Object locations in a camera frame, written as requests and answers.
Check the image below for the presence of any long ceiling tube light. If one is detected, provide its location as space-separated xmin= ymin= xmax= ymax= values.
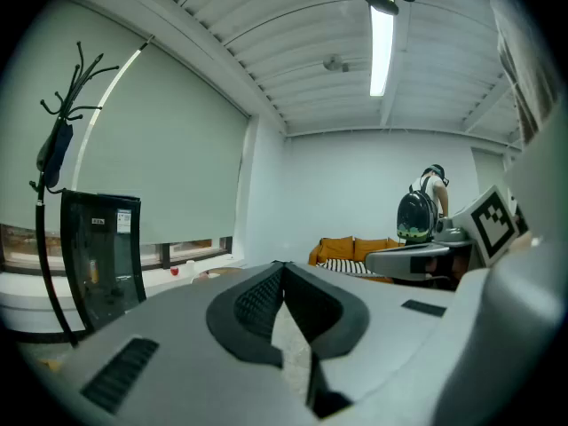
xmin=368 ymin=4 xmax=396 ymax=99

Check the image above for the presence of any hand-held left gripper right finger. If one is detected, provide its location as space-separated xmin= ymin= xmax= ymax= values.
xmin=283 ymin=261 xmax=456 ymax=419

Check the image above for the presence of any orange sofa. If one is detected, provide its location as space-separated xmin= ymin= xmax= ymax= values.
xmin=309 ymin=236 xmax=406 ymax=284

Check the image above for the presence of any black backpack with green pattern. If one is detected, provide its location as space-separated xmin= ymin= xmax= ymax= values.
xmin=396 ymin=189 xmax=439 ymax=245

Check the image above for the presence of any dark hanging bag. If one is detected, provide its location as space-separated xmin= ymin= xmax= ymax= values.
xmin=36 ymin=120 xmax=75 ymax=190

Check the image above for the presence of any black coat rack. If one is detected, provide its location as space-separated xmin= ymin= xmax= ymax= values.
xmin=28 ymin=40 xmax=121 ymax=349

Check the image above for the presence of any round ceiling fixture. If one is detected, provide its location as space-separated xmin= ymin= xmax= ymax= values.
xmin=322 ymin=53 xmax=351 ymax=74

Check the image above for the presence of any person's right forearm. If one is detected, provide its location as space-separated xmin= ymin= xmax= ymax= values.
xmin=509 ymin=230 xmax=543 ymax=253

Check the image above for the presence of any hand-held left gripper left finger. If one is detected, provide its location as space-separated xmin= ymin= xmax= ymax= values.
xmin=57 ymin=260 xmax=319 ymax=426

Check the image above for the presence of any dark window frame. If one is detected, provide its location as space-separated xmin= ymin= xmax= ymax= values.
xmin=0 ymin=223 xmax=235 ymax=279

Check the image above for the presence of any grey roller blind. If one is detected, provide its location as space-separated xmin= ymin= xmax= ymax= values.
xmin=70 ymin=37 xmax=252 ymax=246
xmin=0 ymin=0 xmax=154 ymax=248

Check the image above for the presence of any black and white striped pillow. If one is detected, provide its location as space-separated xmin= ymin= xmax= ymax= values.
xmin=315 ymin=257 xmax=388 ymax=280

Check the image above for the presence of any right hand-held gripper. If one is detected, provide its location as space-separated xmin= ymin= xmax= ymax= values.
xmin=364 ymin=184 xmax=530 ymax=280

